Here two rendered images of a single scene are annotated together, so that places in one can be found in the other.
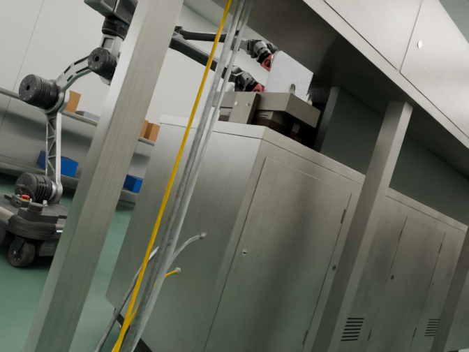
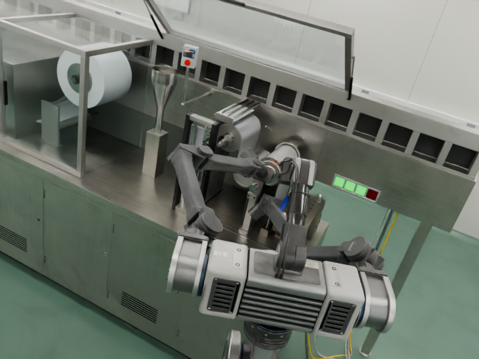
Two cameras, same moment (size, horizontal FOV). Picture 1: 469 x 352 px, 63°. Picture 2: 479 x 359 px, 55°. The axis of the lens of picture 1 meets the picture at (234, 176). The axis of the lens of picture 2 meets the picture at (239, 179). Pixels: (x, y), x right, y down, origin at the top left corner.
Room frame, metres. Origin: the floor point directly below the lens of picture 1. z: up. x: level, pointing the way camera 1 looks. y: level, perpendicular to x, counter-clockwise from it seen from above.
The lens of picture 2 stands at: (2.73, 1.61, 2.24)
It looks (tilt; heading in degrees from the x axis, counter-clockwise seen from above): 28 degrees down; 240
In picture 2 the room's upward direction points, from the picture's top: 13 degrees clockwise
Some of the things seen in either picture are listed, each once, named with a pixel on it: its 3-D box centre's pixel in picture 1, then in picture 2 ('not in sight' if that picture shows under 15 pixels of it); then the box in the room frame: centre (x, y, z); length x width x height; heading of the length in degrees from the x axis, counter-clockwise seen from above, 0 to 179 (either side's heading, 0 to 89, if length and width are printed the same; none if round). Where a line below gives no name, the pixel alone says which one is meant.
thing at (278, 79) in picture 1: (284, 91); (282, 190); (1.47, -0.09, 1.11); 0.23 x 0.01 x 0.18; 40
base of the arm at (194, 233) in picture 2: not in sight; (192, 246); (2.29, 0.68, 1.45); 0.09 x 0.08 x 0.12; 153
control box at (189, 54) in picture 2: not in sight; (189, 56); (1.93, -0.49, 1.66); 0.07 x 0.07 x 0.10; 58
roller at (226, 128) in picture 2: not in sight; (239, 132); (1.66, -0.33, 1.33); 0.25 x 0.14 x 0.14; 40
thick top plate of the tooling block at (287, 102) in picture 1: (262, 107); (300, 214); (1.36, -0.02, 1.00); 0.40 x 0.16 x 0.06; 40
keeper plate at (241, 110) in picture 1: (243, 108); (315, 225); (1.29, 0.04, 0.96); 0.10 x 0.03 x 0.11; 40
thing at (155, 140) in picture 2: not in sight; (157, 129); (1.99, -0.67, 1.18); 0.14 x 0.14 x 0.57
